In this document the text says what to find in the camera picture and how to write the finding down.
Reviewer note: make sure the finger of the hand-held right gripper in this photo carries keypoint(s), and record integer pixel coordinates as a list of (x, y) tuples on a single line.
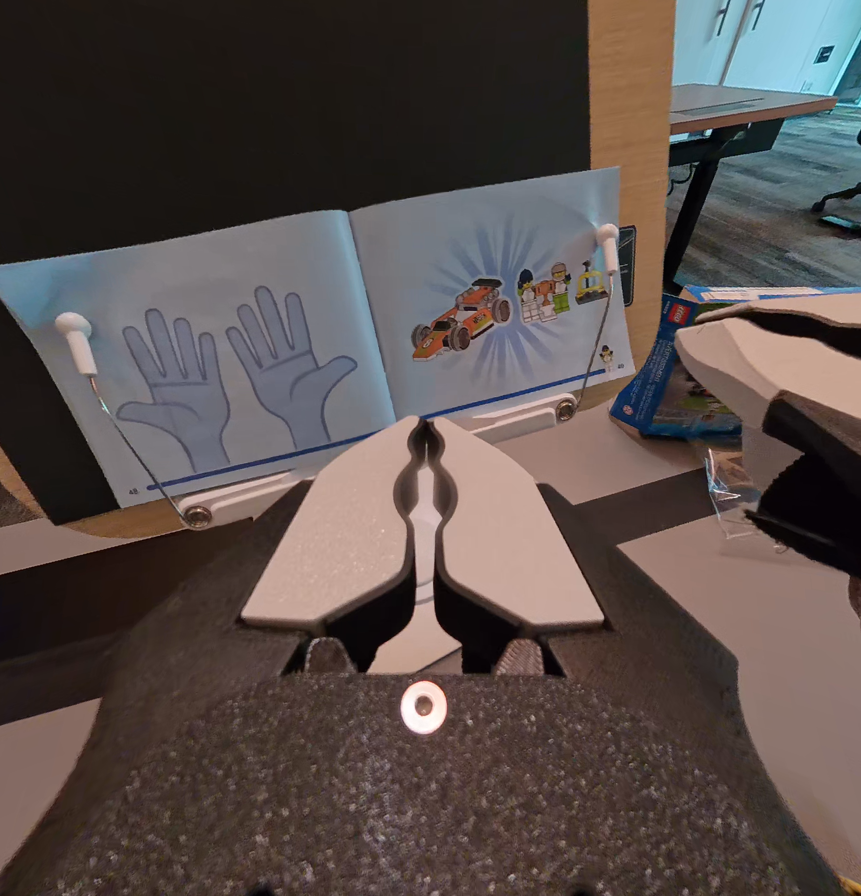
[(822, 305), (794, 371)]

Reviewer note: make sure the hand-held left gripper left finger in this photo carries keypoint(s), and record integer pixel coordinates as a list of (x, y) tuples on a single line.
[(332, 553)]

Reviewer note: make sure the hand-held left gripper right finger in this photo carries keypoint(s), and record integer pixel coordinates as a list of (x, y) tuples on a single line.
[(521, 553)]

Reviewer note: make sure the white booklet stand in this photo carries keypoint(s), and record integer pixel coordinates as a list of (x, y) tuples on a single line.
[(374, 462)]

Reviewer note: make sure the lego instruction booklet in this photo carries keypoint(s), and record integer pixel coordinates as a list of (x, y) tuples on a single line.
[(262, 322)]

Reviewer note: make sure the blue lego set box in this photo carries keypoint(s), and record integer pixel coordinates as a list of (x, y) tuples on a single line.
[(668, 385)]

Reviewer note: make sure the clear plastic bag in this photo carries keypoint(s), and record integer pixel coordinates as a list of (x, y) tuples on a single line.
[(738, 490)]

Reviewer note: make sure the black office chair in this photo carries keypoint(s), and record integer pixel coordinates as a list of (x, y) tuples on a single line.
[(850, 182)]

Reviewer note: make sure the wooden desk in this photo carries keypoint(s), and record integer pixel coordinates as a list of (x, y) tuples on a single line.
[(745, 101)]

